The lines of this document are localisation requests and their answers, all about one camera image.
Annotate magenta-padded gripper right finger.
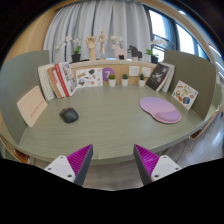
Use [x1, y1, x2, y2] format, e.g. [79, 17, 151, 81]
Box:
[133, 143, 183, 186]

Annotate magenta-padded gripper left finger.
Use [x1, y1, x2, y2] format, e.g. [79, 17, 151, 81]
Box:
[43, 143, 95, 187]

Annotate black computer mouse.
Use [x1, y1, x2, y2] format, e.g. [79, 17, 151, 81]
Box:
[58, 107, 80, 124]

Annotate purple mouse pad with wrist rest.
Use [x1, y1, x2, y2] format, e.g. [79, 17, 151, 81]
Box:
[139, 96, 182, 125]

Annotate pale pink booklet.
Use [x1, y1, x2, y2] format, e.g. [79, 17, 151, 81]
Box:
[16, 85, 49, 128]

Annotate food sticker sheet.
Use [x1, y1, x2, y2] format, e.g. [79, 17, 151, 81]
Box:
[171, 80, 199, 111]

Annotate small succulent in white pot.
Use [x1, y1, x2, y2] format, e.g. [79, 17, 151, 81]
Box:
[138, 73, 147, 88]
[107, 73, 117, 88]
[120, 73, 130, 87]

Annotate brown book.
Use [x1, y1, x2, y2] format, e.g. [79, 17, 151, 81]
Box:
[46, 65, 64, 99]

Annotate red-spined photo cover book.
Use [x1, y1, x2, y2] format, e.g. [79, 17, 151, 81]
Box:
[54, 61, 78, 98]

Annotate white books behind black book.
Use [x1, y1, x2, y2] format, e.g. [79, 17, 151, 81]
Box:
[161, 62, 176, 93]

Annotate black cover book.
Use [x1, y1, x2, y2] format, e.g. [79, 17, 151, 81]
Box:
[145, 63, 171, 92]

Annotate white sticker sheet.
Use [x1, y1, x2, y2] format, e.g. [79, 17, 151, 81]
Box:
[75, 67, 104, 89]

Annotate green felt desk partition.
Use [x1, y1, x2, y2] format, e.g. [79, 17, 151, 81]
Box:
[0, 49, 51, 144]
[163, 49, 218, 121]

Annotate round purple number sign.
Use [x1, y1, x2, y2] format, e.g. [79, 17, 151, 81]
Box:
[102, 67, 116, 83]

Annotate white orchid in black pot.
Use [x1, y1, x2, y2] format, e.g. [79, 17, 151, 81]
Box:
[109, 34, 124, 48]
[54, 35, 83, 63]
[145, 38, 168, 64]

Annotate wooden desk shelf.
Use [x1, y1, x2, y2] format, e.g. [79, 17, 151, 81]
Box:
[68, 59, 164, 86]

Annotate black wooden horse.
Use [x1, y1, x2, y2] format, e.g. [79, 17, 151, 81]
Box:
[127, 44, 144, 62]

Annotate pink wooden horse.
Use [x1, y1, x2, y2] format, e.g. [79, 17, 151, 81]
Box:
[111, 44, 128, 61]

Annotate wooden hand model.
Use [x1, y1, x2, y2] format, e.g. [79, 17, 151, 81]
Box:
[85, 35, 98, 62]

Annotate wooden artist mannequin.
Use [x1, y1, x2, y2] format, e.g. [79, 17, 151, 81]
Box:
[96, 30, 110, 60]

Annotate grey curtain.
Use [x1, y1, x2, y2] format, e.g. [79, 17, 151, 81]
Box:
[43, 0, 153, 64]

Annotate window with dark frame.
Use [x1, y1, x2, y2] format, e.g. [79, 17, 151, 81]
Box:
[143, 4, 224, 81]

